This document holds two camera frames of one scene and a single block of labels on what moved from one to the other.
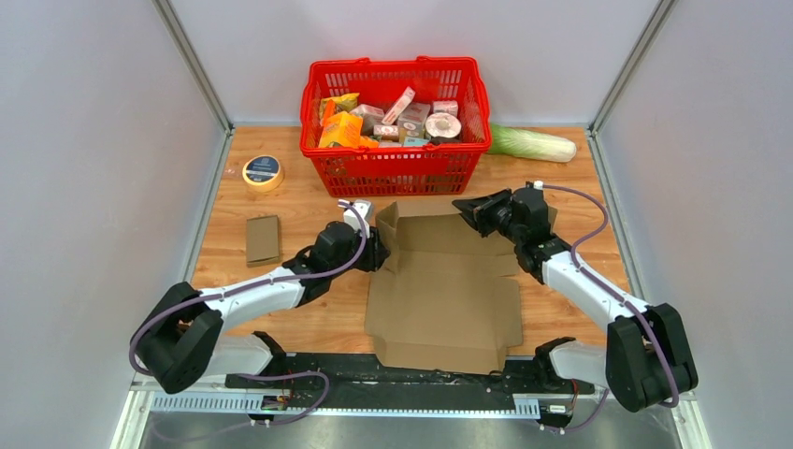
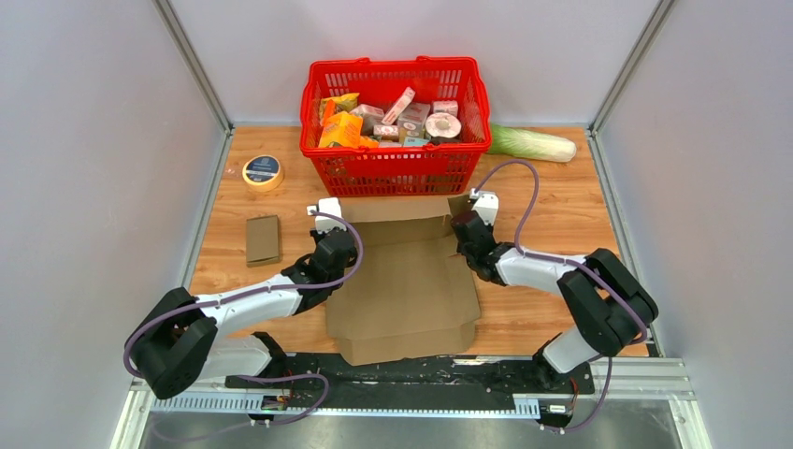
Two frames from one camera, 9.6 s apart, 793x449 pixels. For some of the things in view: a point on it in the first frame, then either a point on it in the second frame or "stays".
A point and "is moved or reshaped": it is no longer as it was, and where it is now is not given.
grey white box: [371, 116] stays
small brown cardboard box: [263, 241] stays
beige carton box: [414, 119] stays
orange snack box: [342, 127] stays
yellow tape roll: [264, 173] stays
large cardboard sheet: [448, 296] is moved or reshaped
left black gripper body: [368, 260] to [317, 236]
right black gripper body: [494, 217] to [468, 258]
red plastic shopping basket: [398, 171] stays
